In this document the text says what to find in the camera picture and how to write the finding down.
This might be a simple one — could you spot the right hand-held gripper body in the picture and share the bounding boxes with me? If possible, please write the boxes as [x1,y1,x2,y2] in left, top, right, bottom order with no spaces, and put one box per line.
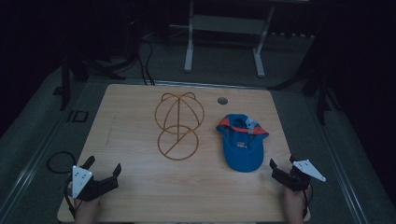
[271,159,327,192]

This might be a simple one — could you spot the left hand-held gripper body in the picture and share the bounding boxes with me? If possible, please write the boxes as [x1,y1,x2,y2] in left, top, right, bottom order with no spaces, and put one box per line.
[70,164,120,202]

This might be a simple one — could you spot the person's right hand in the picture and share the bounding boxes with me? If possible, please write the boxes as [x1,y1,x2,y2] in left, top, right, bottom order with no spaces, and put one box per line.
[282,186,308,224]

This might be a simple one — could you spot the person's left hand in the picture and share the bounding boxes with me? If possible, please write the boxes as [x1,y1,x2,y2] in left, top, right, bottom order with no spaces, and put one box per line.
[74,195,102,224]

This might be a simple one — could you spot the blue and orange cap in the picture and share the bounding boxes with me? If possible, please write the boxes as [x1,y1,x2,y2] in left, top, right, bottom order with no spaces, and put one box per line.
[216,113,270,174]

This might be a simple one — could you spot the black tripod stand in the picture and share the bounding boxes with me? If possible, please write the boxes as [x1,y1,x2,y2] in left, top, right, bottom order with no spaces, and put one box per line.
[51,52,139,112]
[267,40,344,127]

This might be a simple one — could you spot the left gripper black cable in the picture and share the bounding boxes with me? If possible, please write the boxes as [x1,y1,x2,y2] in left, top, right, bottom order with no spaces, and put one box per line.
[63,175,82,219]

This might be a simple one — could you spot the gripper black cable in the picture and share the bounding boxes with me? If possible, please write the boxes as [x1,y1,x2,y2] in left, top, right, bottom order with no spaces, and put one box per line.
[301,184,314,219]
[63,175,82,219]

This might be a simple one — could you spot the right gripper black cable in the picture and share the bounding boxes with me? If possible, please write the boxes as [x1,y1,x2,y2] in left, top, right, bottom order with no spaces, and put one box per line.
[301,184,314,219]

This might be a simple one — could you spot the black cable loop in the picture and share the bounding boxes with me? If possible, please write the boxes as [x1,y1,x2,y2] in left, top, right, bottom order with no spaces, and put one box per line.
[46,150,78,175]

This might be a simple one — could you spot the black floor cables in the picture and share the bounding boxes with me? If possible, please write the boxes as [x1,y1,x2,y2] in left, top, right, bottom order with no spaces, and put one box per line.
[136,36,157,87]

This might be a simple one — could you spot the white metal desk frame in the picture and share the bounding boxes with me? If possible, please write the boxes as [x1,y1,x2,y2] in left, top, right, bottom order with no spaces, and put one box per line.
[169,0,312,78]

